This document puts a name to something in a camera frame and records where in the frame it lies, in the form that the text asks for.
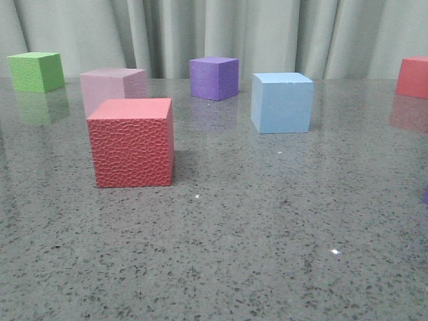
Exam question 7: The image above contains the light blue foam cube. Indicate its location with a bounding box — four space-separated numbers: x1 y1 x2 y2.
251 72 314 134

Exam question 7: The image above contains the purple foam cube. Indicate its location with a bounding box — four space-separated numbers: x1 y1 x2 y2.
189 57 239 101

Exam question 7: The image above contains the red textured foam cube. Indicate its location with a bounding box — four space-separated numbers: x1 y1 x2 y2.
86 98 175 188

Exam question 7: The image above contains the pink foam cube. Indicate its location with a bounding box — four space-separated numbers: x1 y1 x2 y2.
80 68 147 116

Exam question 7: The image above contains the grey-green curtain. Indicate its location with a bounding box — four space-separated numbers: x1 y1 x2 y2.
1 1 427 79

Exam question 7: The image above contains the green foam cube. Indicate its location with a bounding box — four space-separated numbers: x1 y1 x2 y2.
7 52 65 93

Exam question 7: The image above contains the red foam cube far right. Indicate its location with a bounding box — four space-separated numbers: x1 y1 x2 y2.
395 56 428 99

